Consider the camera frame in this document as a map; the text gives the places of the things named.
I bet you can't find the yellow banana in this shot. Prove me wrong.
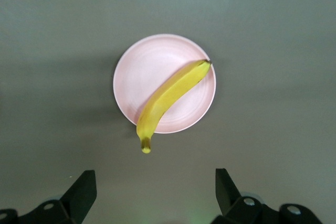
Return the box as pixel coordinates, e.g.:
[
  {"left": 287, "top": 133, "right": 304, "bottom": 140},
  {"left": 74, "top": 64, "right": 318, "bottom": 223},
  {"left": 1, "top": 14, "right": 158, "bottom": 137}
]
[{"left": 135, "top": 59, "right": 213, "bottom": 155}]

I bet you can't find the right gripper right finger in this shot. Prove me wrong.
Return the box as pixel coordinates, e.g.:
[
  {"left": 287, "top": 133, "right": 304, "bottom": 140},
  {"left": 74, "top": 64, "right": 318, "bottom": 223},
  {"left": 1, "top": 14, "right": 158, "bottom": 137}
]
[{"left": 209, "top": 168, "right": 325, "bottom": 224}]

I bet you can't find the brown table cover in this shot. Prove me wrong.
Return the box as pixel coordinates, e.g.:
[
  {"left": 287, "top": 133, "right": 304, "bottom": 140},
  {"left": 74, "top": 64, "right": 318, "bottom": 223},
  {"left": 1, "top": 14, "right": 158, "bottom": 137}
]
[{"left": 0, "top": 0, "right": 336, "bottom": 224}]

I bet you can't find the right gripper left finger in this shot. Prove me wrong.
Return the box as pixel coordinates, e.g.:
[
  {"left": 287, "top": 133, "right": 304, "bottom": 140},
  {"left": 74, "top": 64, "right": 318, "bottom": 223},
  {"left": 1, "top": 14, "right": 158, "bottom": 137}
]
[{"left": 0, "top": 169, "right": 97, "bottom": 224}]

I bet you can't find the pink plate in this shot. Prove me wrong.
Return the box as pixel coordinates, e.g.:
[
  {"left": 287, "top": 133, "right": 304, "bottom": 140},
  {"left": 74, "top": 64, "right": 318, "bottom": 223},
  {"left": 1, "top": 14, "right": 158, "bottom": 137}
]
[{"left": 112, "top": 33, "right": 218, "bottom": 134}]

